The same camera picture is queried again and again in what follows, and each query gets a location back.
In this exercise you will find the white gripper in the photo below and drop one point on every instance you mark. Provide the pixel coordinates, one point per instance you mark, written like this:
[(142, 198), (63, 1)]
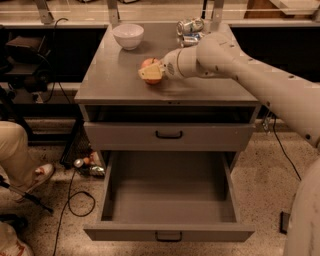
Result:
[(170, 67)]

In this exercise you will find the red apple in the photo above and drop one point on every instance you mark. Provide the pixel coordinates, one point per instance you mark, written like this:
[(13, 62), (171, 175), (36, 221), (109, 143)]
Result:
[(147, 62)]

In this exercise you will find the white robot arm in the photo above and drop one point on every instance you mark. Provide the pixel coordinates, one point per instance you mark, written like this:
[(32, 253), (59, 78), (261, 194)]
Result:
[(293, 99)]

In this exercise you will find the grey drawer cabinet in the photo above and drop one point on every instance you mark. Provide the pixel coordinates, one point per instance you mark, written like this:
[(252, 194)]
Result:
[(112, 91)]

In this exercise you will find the closed upper grey drawer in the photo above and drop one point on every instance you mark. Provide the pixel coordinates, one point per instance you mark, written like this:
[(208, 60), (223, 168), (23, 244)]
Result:
[(168, 136)]

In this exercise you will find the open lower grey drawer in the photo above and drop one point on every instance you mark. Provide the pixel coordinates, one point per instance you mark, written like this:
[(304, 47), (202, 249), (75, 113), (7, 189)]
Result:
[(168, 197)]

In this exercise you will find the white ceramic bowl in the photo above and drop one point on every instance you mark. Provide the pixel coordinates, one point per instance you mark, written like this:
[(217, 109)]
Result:
[(128, 36)]

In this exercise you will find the blue silver soda can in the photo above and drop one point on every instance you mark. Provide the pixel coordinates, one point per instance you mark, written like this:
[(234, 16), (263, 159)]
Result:
[(191, 39)]

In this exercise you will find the green white soda can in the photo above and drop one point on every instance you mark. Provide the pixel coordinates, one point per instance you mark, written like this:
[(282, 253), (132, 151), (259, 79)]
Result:
[(187, 26)]

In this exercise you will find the pile of cans on floor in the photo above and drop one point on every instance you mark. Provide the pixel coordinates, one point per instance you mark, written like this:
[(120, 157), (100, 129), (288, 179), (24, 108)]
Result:
[(89, 166)]

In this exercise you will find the black equipment on left shelf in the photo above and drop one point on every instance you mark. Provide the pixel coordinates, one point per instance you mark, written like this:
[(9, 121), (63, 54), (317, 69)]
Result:
[(28, 65)]

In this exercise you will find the white sneaker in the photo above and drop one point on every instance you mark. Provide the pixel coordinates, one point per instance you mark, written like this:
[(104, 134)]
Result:
[(37, 177)]

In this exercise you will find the person leg beige trousers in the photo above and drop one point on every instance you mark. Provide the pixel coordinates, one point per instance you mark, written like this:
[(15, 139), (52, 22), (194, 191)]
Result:
[(15, 158)]

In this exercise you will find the black tripod leg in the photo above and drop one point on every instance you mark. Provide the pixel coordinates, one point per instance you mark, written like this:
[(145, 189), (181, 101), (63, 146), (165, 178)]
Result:
[(24, 195)]

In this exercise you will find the black power adapter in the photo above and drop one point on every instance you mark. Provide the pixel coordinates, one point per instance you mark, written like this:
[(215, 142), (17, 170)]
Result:
[(284, 222)]

